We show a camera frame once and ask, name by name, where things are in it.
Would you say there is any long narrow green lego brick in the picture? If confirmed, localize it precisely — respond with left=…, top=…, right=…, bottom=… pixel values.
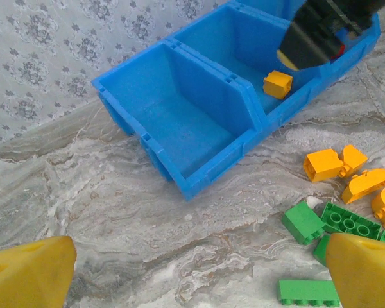
left=278, top=279, right=341, bottom=308

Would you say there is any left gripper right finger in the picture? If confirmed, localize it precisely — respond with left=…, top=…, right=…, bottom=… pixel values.
left=325, top=232, right=385, bottom=308

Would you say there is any green square lego brick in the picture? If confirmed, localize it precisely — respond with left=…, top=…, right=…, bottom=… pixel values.
left=282, top=201, right=325, bottom=246

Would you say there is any yellow half-round lego brick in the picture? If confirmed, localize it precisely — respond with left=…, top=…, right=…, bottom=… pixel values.
left=341, top=169, right=385, bottom=205

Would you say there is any red lego brick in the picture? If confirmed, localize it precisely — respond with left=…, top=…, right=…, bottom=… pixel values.
left=330, top=44, right=346, bottom=62

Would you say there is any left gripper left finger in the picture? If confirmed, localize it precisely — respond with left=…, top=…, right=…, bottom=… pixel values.
left=0, top=235, right=77, bottom=308

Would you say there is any yellow sloped lego brick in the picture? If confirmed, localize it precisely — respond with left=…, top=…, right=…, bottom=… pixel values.
left=338, top=144, right=369, bottom=179

